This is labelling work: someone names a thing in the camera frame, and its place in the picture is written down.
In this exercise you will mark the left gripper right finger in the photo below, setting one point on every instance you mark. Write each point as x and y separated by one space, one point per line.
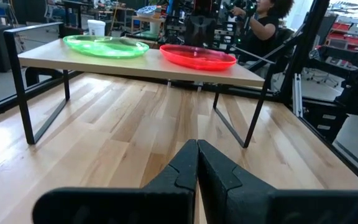
259 207

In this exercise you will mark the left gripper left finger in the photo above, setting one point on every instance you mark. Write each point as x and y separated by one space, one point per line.
135 207

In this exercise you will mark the pink translucent plastic plate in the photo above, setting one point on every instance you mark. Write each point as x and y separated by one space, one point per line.
197 63
197 54
179 59

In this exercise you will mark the blue patterned bowl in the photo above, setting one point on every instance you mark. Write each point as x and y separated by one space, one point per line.
146 12

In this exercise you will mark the person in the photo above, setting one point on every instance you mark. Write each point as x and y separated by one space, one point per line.
259 31

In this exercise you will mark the wooden tray board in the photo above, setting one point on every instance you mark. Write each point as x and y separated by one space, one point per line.
135 67

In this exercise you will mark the green translucent plastic plate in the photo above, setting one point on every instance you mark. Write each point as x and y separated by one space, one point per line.
104 46

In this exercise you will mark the white bucket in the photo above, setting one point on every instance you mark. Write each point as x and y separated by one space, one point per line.
96 28

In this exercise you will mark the black box white labels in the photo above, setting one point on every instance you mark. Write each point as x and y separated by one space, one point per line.
325 121

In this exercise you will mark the silver aluminium extrusion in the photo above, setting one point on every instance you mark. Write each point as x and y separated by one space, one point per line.
297 96

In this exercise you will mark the office chair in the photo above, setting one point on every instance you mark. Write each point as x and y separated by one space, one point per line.
322 77

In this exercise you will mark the red storage bins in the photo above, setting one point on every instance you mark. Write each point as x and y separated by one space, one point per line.
346 34

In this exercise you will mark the black aluminium table frame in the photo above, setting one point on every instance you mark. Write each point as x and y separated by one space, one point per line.
309 46

